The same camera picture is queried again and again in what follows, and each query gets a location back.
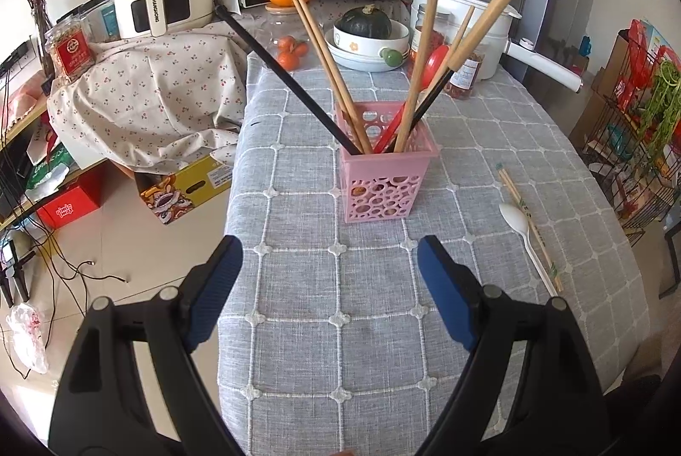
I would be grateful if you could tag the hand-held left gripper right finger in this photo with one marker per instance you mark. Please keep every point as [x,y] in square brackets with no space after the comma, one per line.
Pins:
[447,296]

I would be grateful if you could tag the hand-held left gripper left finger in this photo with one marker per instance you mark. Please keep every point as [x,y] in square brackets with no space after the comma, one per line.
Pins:
[218,291]

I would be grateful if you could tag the pink perforated utensil basket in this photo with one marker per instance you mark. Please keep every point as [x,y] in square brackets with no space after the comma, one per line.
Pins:
[372,201]

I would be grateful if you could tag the white plastic spoon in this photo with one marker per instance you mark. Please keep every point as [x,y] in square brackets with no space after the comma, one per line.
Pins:
[513,218]

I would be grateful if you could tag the lion-print cardboard box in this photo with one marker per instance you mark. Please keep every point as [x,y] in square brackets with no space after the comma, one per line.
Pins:
[186,193]

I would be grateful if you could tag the joined disposable bamboo chopsticks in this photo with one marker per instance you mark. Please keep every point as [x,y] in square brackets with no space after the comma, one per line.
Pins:
[543,256]

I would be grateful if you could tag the grey checked tablecloth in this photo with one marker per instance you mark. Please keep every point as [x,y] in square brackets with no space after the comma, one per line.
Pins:
[330,318]

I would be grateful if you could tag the red gift box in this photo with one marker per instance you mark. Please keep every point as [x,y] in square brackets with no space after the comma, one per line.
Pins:
[66,209]

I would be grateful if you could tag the crumpled plastic bag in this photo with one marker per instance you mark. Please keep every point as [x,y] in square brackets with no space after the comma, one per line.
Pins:
[26,333]

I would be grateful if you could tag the cherry-print cloth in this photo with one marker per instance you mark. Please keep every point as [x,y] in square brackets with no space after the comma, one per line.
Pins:
[159,89]

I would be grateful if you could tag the labelled jar of dried chillies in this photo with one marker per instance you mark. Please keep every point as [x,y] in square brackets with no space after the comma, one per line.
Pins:
[468,76]

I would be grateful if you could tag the red plastic spoon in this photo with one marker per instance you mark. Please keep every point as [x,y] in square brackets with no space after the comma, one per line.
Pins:
[436,65]

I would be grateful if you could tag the small tomatoes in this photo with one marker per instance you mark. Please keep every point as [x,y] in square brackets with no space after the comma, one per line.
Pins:
[288,61]

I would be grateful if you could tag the small green fruit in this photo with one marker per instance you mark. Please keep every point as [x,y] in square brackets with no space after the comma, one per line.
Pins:
[392,57]

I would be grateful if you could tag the white plate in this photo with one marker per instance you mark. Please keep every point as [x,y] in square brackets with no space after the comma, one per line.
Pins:
[351,61]

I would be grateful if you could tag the small orange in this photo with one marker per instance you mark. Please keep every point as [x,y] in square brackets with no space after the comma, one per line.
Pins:
[302,49]
[287,44]

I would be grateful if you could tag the white flower-print bowl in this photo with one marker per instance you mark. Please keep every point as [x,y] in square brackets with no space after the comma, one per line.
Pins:
[396,36]

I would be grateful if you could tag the clear glass jar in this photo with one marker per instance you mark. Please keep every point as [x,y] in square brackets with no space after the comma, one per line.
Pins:
[276,30]

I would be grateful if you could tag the thin bamboo chopstick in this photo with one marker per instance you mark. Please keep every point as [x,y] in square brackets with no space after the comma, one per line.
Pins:
[465,24]

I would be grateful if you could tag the white electric cooking pot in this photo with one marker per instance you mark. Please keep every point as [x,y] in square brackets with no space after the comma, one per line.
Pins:
[495,25]

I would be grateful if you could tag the clear box with red label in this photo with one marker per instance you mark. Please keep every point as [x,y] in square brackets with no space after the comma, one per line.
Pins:
[72,52]

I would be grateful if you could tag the dark green pumpkin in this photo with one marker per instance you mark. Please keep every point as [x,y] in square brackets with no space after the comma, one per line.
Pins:
[363,22]

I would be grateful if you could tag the green leafy vegetable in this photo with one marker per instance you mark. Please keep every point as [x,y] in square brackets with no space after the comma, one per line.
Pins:
[662,105]

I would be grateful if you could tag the teal box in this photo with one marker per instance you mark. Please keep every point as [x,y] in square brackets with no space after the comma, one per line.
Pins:
[110,21]

